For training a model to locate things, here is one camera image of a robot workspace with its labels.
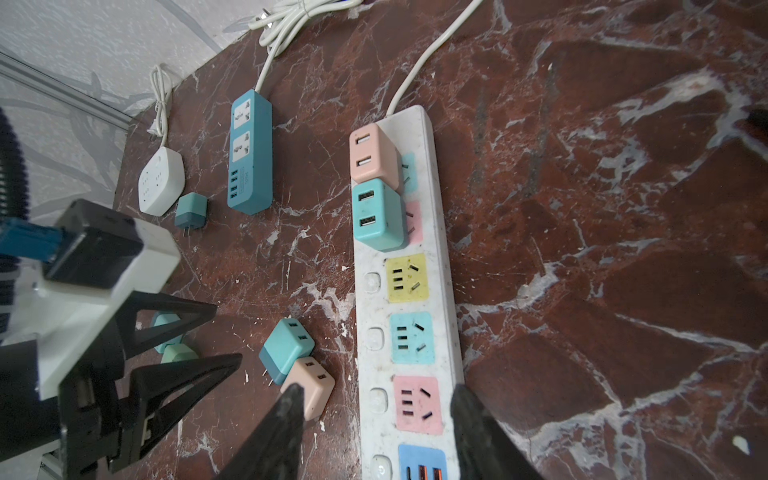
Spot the pink plug adapter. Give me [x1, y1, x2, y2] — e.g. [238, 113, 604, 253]
[349, 123, 401, 192]
[280, 357, 335, 421]

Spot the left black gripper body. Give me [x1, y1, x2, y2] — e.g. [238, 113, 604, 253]
[1, 323, 150, 479]

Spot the long white multicolour power strip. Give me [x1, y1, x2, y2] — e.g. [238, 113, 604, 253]
[354, 106, 464, 479]

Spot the teal plug adapter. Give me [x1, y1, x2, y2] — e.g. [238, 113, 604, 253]
[174, 192, 208, 235]
[352, 178, 407, 252]
[149, 311, 182, 355]
[259, 318, 315, 385]

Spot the white square power socket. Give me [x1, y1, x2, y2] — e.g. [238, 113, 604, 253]
[138, 146, 185, 216]

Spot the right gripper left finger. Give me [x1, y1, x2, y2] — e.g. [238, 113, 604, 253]
[216, 384, 305, 479]

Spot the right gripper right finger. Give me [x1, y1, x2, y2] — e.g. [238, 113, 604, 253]
[450, 384, 543, 480]

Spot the green plug adapter lower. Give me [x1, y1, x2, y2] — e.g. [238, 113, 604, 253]
[161, 343, 198, 364]

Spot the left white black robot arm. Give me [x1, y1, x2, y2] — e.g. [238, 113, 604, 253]
[1, 121, 242, 479]

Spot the teal power strip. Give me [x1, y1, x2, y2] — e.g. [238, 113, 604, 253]
[227, 89, 273, 215]

